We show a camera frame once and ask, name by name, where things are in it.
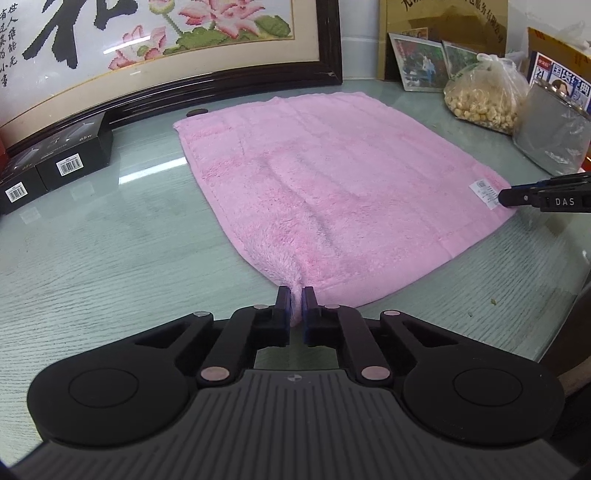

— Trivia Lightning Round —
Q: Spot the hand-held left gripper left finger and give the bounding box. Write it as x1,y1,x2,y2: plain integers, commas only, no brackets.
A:
134,286,293,388

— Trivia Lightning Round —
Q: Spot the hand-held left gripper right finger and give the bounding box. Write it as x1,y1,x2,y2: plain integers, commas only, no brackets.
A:
301,286,460,387

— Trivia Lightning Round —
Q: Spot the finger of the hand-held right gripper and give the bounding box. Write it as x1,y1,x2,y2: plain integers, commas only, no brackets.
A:
531,172,591,188
498,184,591,214

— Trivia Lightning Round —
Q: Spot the pink towel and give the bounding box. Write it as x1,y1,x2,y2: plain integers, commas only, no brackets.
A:
173,92,519,311

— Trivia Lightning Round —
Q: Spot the grey pouch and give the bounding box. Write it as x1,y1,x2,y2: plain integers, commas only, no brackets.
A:
512,78,591,176

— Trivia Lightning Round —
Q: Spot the plastic bag of nuts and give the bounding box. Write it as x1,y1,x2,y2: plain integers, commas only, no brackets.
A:
443,52,530,136

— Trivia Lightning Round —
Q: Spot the printed cardboard box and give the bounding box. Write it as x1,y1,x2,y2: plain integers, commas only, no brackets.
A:
526,27,591,115

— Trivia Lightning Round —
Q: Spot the small framed garden photo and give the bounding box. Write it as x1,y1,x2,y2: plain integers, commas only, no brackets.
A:
442,40,482,80

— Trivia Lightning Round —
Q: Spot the framed photo of people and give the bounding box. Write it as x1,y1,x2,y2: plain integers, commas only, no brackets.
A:
389,32,452,93

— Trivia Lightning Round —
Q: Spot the brown cardboard box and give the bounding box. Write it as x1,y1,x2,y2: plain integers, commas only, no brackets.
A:
379,0,509,83

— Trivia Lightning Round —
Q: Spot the black charger box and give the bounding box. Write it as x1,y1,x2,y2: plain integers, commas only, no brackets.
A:
36,113,114,195
0,154,48,216

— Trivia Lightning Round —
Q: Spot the framed lotus cross-stitch picture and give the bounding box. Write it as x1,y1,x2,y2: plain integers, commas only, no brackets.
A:
0,0,343,158

